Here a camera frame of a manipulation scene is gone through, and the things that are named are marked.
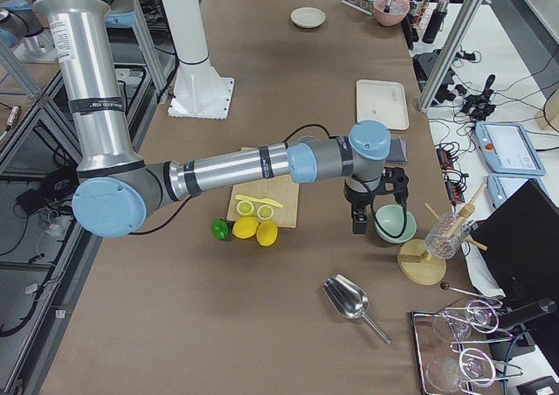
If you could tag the yellow plastic knife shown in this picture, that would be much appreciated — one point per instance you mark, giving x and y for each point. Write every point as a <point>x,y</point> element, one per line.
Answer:
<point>259,200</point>

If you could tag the cream rabbit tray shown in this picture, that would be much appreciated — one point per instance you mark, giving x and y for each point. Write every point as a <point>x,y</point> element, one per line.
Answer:
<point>382,101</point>

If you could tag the metal ice scoop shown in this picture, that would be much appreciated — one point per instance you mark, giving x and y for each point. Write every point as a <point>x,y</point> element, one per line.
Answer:
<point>351,302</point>

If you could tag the lemon half near knife tip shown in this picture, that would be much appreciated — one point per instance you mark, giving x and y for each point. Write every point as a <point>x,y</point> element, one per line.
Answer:
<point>265,212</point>

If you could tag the pink bowl with ice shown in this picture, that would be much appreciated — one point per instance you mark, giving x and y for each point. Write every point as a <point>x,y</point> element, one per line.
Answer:
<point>398,11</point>

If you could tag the lemon half near knife handle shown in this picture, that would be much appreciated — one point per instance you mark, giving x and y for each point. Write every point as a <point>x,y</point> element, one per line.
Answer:
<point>245,208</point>

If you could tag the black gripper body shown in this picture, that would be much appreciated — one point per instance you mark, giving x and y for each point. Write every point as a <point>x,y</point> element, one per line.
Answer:
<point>357,199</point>

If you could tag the mint green bowl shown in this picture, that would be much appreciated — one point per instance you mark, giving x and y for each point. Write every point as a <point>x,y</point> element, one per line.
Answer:
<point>390,220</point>

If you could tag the wooden cup stand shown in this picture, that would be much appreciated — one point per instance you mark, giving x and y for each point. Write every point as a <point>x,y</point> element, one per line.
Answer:
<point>418,265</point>

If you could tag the black thermos bottle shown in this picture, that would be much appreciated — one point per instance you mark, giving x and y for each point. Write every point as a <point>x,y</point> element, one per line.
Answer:
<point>435,22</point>

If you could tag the clear glass cup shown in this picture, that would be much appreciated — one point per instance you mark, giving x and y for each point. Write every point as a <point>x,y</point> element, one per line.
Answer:
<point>446,236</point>

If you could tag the grey folded cloth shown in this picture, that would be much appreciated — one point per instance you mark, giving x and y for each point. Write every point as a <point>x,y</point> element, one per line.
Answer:
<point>397,153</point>

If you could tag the black metal glass tray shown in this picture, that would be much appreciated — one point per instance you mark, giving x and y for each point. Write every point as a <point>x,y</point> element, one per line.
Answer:
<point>452,351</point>

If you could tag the beige round plate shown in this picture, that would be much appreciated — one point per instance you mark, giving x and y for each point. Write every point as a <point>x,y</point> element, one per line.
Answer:
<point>308,17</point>

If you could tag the black monitor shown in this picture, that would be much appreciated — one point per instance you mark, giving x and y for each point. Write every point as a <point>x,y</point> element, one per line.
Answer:
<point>521,237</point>

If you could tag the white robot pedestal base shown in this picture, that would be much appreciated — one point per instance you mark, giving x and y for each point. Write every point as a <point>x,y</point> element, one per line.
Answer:
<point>199,91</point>

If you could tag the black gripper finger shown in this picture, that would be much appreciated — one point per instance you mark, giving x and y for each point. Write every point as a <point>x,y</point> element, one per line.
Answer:
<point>359,221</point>

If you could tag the aluminium frame post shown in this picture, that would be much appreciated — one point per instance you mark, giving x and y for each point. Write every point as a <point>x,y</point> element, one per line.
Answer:
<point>451,45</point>

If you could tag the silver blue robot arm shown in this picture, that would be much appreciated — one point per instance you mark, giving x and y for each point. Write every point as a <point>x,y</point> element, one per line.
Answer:
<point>117,190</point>

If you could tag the blue teach pendant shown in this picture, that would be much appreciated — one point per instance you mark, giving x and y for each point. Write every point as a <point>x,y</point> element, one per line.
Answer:
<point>507,149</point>
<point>502,186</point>

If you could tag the whole yellow lemon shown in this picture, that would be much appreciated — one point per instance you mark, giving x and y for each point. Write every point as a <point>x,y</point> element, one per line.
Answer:
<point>267,233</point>
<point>245,227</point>

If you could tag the bamboo cutting board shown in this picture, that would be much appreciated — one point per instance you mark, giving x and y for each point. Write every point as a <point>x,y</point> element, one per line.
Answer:
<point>281,189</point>

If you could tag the green lime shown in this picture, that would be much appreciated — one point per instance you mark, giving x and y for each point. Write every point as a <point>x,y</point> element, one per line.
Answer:
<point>220,229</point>

